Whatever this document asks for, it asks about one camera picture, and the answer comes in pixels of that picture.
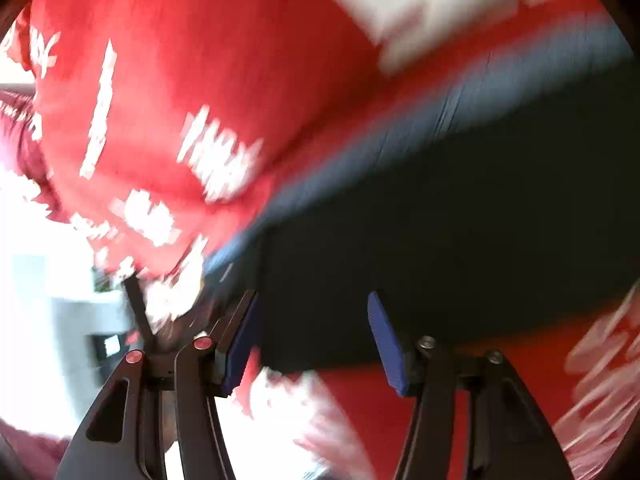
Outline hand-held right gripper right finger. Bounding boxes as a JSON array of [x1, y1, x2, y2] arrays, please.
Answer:
[[367, 291, 576, 480]]

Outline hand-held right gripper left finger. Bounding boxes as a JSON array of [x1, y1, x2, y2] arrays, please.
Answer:
[[55, 290, 261, 480]]

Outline black pants with blue lining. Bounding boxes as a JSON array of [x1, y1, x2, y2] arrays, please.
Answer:
[[202, 10, 640, 376]]

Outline pale grey furniture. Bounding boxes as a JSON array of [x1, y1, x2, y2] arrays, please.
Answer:
[[10, 255, 132, 413]]

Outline red printed blanket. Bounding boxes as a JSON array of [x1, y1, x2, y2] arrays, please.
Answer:
[[0, 0, 640, 480]]

